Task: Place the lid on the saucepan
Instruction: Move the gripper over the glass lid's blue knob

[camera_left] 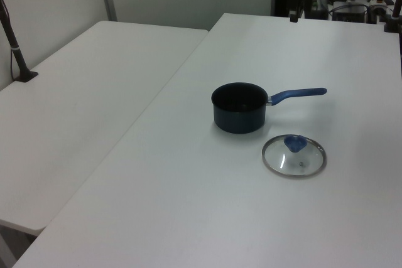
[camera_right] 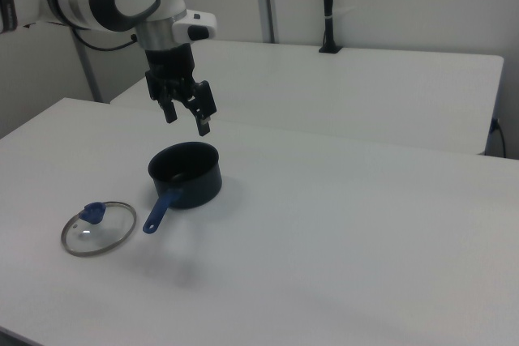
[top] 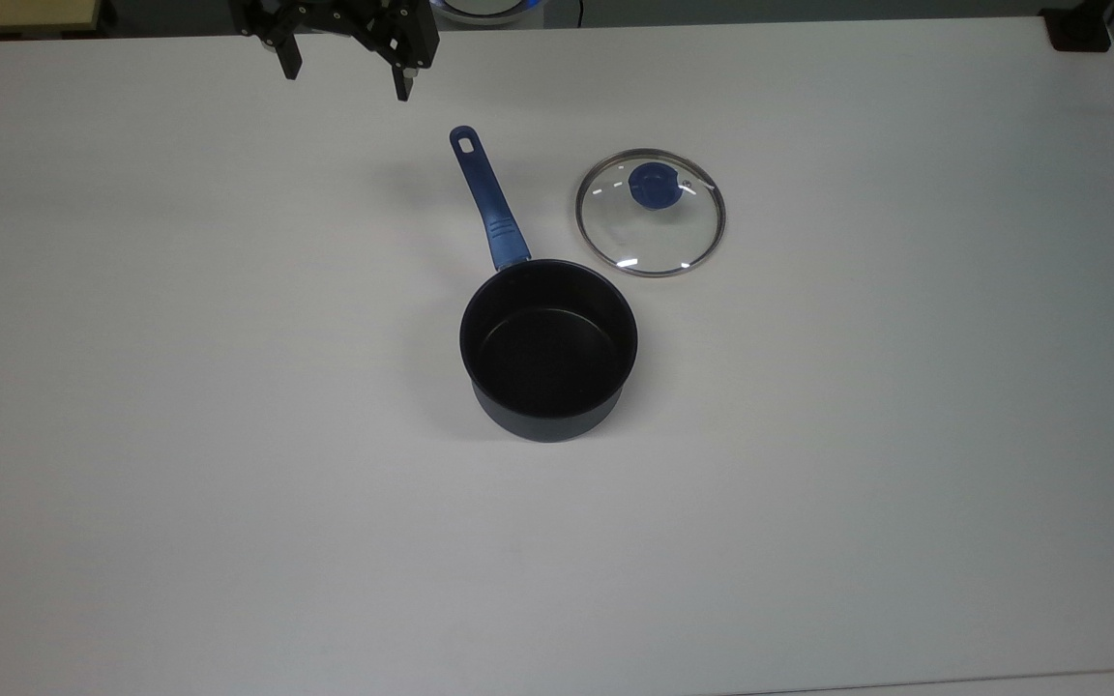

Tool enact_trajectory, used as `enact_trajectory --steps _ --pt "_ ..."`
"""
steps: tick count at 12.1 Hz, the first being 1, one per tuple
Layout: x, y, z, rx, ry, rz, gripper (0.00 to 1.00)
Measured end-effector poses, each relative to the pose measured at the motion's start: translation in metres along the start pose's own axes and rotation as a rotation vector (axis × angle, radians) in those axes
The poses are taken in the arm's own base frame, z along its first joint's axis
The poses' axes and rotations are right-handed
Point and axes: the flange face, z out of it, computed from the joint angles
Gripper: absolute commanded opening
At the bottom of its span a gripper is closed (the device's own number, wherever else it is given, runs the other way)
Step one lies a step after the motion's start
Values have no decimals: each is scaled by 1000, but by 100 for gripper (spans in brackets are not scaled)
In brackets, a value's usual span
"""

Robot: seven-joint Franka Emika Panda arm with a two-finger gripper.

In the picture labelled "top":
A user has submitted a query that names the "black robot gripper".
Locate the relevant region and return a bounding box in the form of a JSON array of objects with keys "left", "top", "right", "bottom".
[{"left": 228, "top": 0, "right": 442, "bottom": 102}]

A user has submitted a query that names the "glass lid with blue knob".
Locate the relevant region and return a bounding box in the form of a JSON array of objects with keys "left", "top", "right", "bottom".
[{"left": 574, "top": 147, "right": 727, "bottom": 278}]

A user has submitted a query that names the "white round device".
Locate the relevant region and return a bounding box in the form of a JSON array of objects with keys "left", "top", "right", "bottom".
[{"left": 433, "top": 0, "right": 544, "bottom": 27}]

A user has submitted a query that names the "beige wooden board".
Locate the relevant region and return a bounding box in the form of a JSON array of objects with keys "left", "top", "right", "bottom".
[{"left": 0, "top": 0, "right": 119, "bottom": 40}]

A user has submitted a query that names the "black table clamp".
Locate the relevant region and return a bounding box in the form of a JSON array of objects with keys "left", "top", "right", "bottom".
[{"left": 1041, "top": 6, "right": 1114, "bottom": 52}]

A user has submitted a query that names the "dark saucepan with blue handle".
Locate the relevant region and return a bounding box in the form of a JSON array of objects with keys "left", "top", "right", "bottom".
[{"left": 448, "top": 125, "right": 639, "bottom": 444}]

